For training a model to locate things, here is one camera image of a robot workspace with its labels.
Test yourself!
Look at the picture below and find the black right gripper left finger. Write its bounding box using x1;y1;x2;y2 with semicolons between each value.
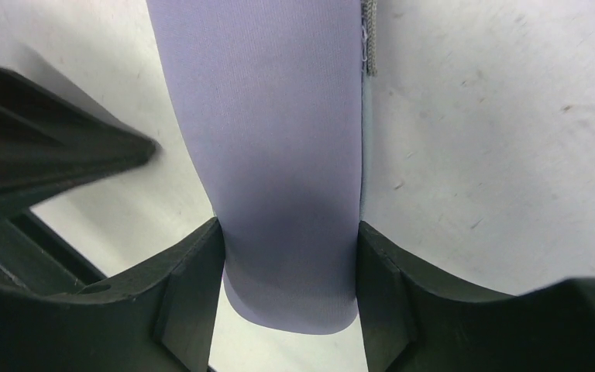
0;219;225;371

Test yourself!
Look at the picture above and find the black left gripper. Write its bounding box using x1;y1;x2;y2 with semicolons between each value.
0;68;156;295

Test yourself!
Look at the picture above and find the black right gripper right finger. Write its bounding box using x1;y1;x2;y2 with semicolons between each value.
356;222;595;371

